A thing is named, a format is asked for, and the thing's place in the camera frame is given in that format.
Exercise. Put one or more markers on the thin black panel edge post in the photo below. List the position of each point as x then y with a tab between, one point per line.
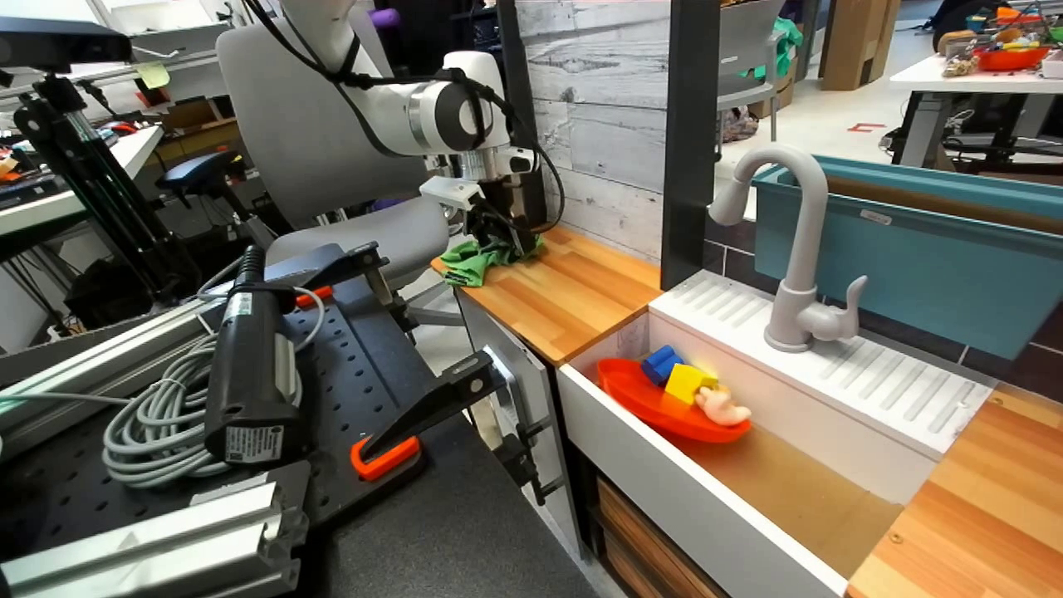
513	36

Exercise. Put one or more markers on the long aluminium extrusion rail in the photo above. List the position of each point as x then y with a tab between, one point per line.
102	355

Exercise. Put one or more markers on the red toy plate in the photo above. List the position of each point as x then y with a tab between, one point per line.
653	405

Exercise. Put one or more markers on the black clamp with orange grip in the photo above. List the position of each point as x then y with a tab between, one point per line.
343	269
425	417

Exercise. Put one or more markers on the long teal plastic bin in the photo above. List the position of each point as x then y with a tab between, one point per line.
942	269

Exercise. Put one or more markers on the white table with toys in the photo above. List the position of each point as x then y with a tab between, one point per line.
975	80

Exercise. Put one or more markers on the green cloth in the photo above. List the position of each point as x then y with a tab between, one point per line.
470	269

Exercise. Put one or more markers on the large grey padded chair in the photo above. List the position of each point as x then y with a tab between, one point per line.
301	144

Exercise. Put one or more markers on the black device with silver label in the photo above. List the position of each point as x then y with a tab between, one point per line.
252	378

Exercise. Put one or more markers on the white sink basin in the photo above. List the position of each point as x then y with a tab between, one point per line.
666	487

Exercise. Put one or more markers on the thick black frame post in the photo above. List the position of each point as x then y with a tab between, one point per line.
687	144

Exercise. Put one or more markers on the cardboard box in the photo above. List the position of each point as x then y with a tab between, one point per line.
858	46

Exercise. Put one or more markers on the grey wood-look back panel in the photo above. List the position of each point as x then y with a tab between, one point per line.
599	110

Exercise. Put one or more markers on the black camera bar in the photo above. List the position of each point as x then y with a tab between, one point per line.
53	41

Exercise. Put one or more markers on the black camera tripod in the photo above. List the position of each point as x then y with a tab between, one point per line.
84	168

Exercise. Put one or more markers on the pink toy piece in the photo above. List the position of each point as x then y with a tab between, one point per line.
726	409

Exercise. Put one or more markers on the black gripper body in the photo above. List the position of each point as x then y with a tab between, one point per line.
517	191

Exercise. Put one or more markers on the blue toy block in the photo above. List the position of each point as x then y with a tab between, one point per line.
662	365

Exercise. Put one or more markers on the light grey background chair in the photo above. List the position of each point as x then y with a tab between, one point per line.
753	101

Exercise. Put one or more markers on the yellow toy block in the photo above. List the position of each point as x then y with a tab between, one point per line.
685	383

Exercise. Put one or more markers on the red bowl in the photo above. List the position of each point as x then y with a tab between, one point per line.
1011	57

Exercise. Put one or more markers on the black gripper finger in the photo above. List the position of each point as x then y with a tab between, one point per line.
490	233
525	240

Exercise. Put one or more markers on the short aluminium extrusion rail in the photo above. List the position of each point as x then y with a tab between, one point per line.
145	543

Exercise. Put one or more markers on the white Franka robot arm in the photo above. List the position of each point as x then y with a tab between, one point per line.
385	119

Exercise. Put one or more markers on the grey sink faucet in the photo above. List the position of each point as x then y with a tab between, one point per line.
799	286

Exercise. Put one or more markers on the white cluttered desk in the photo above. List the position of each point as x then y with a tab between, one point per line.
45	204

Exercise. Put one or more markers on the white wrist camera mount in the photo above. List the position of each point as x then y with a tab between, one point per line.
451	199

